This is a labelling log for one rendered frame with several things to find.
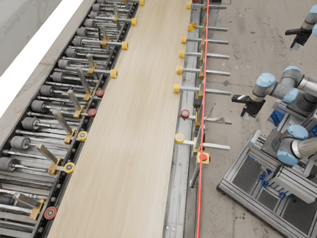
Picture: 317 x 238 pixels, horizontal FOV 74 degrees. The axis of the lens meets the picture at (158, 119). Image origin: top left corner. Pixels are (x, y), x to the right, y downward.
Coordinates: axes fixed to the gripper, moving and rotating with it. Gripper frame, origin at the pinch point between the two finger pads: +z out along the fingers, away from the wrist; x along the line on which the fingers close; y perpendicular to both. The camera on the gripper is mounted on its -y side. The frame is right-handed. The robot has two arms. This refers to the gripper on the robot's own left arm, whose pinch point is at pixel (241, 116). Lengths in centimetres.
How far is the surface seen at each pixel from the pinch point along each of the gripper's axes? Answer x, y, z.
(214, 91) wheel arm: 40, -34, 35
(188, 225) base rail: -61, 9, 62
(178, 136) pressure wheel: -16, -34, 41
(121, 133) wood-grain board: -43, -72, 41
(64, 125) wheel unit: -69, -109, 32
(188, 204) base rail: -48, 1, 62
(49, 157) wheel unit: -93, -95, 33
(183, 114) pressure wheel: 5, -44, 41
